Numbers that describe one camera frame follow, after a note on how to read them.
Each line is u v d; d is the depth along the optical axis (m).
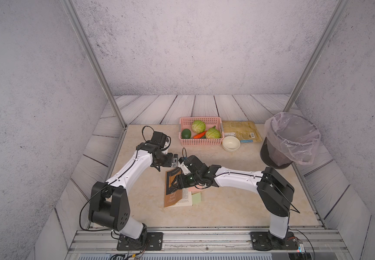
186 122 1.19
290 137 0.95
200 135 1.11
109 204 0.44
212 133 1.07
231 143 1.08
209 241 0.74
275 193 0.50
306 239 0.70
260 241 0.73
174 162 0.78
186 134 1.11
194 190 0.88
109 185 0.45
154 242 0.73
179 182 0.74
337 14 0.72
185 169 0.70
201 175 0.66
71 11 0.71
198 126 1.11
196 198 0.84
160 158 0.76
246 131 1.14
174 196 0.83
